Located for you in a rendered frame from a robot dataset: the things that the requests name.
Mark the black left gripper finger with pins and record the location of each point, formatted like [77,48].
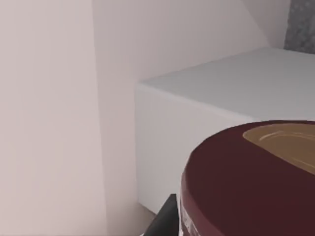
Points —
[166,218]

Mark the dark red can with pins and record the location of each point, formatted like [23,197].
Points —
[246,182]

